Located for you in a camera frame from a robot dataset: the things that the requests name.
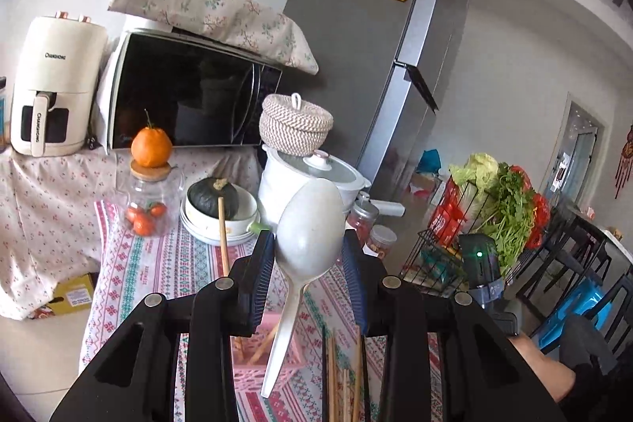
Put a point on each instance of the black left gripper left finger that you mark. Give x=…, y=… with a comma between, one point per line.
x=133, y=376

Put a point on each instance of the floral white cloth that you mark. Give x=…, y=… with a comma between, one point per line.
x=56, y=213

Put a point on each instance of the floral microwave cover cloth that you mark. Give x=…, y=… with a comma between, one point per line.
x=243, y=24

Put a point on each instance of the green leafy vegetables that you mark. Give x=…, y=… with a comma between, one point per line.
x=497, y=200

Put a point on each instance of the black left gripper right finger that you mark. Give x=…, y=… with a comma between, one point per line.
x=484, y=378

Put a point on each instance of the grey refrigerator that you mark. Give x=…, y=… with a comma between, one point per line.
x=380, y=68

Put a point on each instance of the cream air fryer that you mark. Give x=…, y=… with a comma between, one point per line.
x=57, y=72

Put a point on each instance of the striped patterned tablecloth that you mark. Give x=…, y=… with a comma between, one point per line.
x=176, y=265

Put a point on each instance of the black wire rack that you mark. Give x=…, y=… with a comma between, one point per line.
x=451, y=253

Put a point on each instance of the jar of dried fruit rings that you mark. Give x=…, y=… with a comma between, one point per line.
x=380, y=241

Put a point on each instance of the pink perforated utensil holder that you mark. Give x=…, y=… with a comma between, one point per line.
x=249, y=378

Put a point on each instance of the white bowl with green handle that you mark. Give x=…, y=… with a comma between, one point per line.
x=239, y=229

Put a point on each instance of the black microwave oven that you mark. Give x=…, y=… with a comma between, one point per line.
x=200, y=93

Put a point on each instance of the bamboo chopstick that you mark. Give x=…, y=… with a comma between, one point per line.
x=332, y=379
x=263, y=346
x=357, y=371
x=223, y=237

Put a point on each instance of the black chopstick gold band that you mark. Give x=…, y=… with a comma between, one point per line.
x=325, y=398

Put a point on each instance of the orange tangerine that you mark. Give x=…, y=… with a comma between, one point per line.
x=151, y=147

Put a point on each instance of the person's right hand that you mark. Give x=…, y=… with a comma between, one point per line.
x=557, y=379

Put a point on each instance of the woven rope basket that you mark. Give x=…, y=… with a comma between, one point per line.
x=292, y=125

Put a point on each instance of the dark green squash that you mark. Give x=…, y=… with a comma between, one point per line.
x=204, y=195

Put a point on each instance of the white plastic spoon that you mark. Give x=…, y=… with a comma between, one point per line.
x=308, y=241

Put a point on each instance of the glass jar with wooden lid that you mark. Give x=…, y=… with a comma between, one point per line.
x=150, y=199

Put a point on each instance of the jar of red dried fruit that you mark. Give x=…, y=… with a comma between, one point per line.
x=361, y=218

